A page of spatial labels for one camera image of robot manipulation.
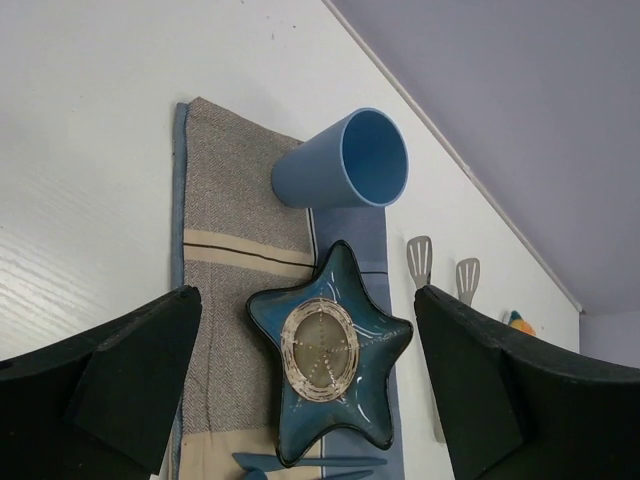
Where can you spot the orange croissant bread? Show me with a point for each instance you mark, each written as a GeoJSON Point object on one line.
{"type": "Point", "coordinates": [517, 322]}

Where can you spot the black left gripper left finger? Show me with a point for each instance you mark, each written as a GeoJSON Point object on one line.
{"type": "Point", "coordinates": [100, 404]}

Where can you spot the blue plastic cup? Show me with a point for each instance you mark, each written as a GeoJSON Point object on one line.
{"type": "Point", "coordinates": [360, 161]}

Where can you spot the metal tong arm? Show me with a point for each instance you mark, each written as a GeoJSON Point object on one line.
{"type": "Point", "coordinates": [419, 255]}
{"type": "Point", "coordinates": [467, 279]}

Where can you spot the blue and beige placemat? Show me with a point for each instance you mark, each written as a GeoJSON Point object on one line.
{"type": "Point", "coordinates": [231, 237]}

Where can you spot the blue starfish-shaped plate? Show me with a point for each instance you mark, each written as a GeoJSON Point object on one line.
{"type": "Point", "coordinates": [336, 349]}

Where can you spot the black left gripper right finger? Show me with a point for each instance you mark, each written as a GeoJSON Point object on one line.
{"type": "Point", "coordinates": [513, 406]}

